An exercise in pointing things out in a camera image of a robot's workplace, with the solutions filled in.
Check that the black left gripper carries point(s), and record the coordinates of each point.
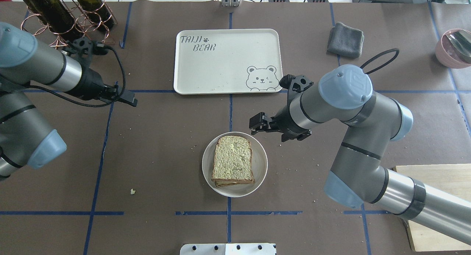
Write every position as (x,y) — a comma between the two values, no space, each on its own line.
(91,81)

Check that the copper wire bottle rack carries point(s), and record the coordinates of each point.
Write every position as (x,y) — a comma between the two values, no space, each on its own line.
(81,19)

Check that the cream bear tray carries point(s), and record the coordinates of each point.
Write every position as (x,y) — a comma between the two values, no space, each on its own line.
(227,62)

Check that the pink bowl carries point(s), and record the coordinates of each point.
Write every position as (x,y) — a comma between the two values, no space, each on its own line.
(447,54)

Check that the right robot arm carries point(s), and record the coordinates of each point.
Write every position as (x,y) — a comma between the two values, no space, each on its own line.
(356,176)

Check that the dark wine bottle right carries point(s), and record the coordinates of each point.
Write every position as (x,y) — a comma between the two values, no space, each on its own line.
(98,13)

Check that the wooden cutting board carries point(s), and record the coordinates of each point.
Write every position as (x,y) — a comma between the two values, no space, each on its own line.
(450,178)

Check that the dark wine bottle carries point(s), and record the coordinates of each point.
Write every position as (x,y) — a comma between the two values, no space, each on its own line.
(98,13)
(59,19)

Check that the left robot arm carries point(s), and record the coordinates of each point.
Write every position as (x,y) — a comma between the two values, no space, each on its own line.
(27,138)

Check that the dark wine bottle left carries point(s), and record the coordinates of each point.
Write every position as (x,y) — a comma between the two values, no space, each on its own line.
(59,19)

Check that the grey folded cloth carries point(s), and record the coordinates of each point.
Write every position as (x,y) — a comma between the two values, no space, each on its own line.
(345,41)

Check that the white round plate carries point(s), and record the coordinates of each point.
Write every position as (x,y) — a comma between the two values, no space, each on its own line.
(259,167)

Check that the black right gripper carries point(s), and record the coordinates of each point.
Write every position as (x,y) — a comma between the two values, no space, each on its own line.
(286,123)

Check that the metal scoop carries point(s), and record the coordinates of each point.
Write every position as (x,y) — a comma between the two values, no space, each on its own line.
(461,44)

